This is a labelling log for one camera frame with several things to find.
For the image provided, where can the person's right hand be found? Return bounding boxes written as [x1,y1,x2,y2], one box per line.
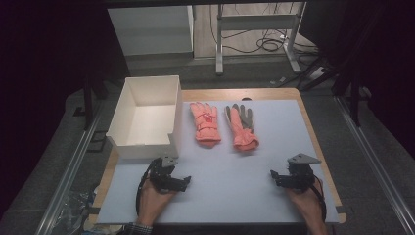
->
[286,178,325,226]

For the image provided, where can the orange glove with red strap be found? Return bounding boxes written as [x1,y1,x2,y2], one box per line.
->
[189,101,222,148]

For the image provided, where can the orange glove with grey palm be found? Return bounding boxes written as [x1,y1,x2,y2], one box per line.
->
[223,103,260,152]

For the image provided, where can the black stand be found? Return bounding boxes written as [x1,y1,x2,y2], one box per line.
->
[72,75,110,131]
[332,72,374,128]

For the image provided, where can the white power strip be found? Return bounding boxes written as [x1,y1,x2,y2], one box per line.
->
[307,66,326,81]

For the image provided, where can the white metal desk frame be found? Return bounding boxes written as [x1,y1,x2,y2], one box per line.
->
[214,1,308,76]

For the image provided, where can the metal floor rail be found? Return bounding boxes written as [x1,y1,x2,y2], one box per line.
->
[335,95,415,235]
[34,103,111,235]

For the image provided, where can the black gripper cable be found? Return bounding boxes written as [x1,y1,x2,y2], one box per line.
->
[134,159,162,217]
[311,174,328,223]

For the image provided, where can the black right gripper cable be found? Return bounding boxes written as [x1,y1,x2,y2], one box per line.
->
[311,174,328,223]

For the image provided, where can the person's left hand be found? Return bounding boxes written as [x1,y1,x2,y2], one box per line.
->
[138,178,179,227]

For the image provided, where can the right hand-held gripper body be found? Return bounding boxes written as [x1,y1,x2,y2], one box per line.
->
[277,152,323,192]

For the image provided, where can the white box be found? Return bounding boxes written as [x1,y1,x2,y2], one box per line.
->
[106,74,183,160]

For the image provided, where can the clear plastic bag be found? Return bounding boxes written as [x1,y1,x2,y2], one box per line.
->
[58,189,100,235]

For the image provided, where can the black floor cables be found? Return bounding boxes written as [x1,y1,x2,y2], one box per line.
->
[208,2,320,56]

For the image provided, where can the white cabinet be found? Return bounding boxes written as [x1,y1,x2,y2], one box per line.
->
[107,4,196,57]

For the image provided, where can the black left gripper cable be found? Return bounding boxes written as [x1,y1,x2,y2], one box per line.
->
[134,159,162,217]

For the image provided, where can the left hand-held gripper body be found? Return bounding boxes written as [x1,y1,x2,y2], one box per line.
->
[148,156,184,194]

